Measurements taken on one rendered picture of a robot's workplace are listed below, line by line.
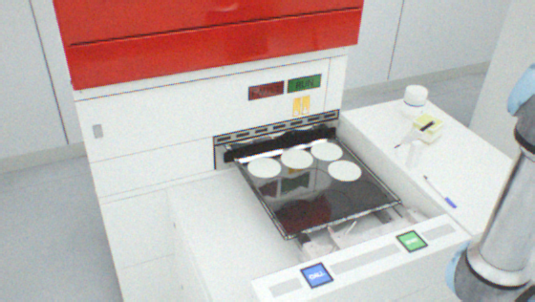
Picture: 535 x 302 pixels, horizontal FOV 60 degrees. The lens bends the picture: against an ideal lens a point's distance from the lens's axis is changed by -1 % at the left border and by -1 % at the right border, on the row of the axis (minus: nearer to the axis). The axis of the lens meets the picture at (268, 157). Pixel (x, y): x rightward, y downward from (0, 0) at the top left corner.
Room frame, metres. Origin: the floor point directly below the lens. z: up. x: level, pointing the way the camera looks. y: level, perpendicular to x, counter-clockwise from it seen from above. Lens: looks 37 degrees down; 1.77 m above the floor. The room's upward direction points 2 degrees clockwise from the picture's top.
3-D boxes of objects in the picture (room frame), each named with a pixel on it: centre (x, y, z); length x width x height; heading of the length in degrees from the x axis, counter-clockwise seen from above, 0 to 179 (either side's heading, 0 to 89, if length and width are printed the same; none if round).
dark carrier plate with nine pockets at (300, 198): (1.07, -0.14, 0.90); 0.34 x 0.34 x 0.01; 26
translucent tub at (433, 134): (1.22, -0.49, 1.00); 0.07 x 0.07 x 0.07; 46
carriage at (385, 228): (0.84, -0.27, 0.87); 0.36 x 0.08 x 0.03; 116
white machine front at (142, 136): (1.19, 0.13, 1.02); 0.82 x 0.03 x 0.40; 116
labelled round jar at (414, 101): (1.36, -0.48, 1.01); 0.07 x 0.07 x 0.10
